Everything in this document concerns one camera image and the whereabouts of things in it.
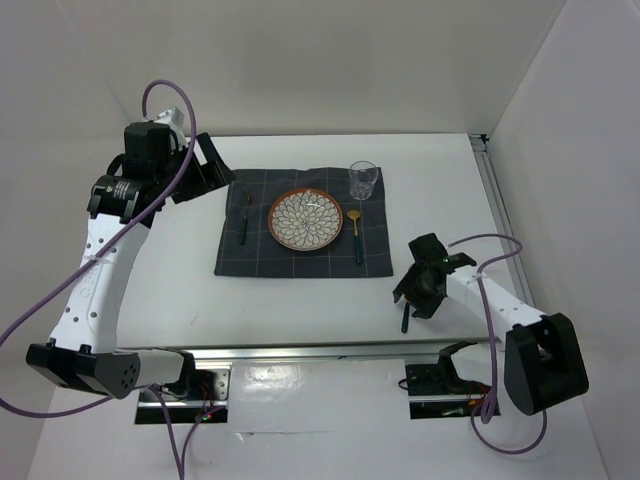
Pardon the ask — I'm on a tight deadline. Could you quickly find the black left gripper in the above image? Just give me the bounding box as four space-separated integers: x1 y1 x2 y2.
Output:
155 132 235 204

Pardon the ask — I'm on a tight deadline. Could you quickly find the gold knife green handle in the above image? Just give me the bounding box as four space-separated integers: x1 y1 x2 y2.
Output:
401 300 411 334

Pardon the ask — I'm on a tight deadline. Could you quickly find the gold spoon green handle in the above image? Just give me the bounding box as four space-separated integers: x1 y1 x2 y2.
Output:
347 210 364 265

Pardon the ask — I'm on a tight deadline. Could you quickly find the gold fork green handle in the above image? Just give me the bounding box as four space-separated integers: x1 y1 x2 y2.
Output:
238 187 252 246

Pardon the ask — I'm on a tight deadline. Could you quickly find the clear drinking glass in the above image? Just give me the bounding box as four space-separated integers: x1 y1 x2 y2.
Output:
349 161 379 201

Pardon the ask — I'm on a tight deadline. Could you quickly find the dark grey checked cloth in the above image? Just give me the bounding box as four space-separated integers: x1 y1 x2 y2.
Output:
214 167 393 279

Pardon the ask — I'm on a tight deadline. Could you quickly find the floral patterned plate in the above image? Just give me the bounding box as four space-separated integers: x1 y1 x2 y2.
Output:
267 188 343 252

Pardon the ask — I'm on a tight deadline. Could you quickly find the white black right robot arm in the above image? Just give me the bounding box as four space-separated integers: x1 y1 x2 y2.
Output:
393 233 589 416

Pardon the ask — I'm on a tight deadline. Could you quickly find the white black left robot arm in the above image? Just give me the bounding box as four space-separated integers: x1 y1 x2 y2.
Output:
26 122 235 399

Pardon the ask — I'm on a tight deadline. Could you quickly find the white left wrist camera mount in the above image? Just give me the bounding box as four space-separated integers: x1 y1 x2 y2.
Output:
151 107 185 136

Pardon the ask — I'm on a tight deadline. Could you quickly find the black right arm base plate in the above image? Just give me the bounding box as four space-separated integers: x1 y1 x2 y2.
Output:
397 363 490 420

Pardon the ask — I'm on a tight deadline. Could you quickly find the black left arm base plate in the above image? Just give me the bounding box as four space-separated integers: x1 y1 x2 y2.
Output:
134 363 231 425

